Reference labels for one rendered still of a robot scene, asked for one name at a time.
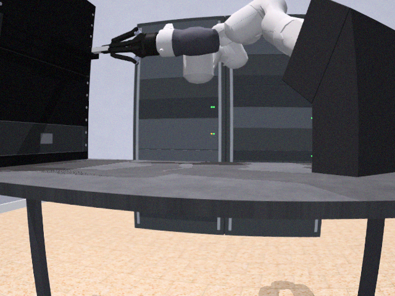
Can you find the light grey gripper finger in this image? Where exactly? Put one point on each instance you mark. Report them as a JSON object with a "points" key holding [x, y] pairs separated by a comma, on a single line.
{"points": [[116, 42], [115, 50]]}

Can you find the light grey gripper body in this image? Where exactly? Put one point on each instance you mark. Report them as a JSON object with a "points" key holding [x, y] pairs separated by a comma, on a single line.
{"points": [[147, 45]]}

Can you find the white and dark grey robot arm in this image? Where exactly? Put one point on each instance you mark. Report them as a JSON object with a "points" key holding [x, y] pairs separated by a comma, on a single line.
{"points": [[198, 44]]}

